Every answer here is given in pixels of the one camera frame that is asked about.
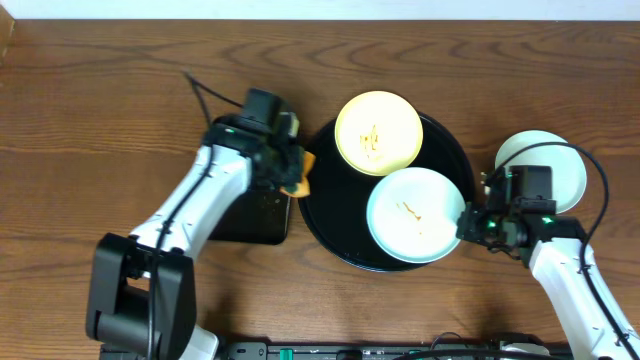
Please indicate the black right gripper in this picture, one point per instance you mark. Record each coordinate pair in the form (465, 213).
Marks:
(469, 226)

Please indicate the orange green scrub sponge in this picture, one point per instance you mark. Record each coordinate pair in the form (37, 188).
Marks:
(302, 188)

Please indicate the light blue plate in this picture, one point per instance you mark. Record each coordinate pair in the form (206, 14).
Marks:
(569, 176)
(412, 215)

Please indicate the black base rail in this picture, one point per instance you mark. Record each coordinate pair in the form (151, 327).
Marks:
(444, 342)

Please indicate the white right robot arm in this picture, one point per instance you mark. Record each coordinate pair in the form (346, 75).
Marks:
(555, 250)

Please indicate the yellow plate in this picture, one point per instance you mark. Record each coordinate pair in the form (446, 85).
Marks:
(378, 132)

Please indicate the black rectangular tray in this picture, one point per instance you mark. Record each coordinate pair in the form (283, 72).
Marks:
(254, 216)

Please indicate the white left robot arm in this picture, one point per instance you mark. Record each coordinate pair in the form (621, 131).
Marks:
(142, 290)

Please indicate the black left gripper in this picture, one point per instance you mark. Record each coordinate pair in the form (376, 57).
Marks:
(288, 163)

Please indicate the black round tray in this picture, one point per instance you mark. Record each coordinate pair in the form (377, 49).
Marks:
(335, 211)

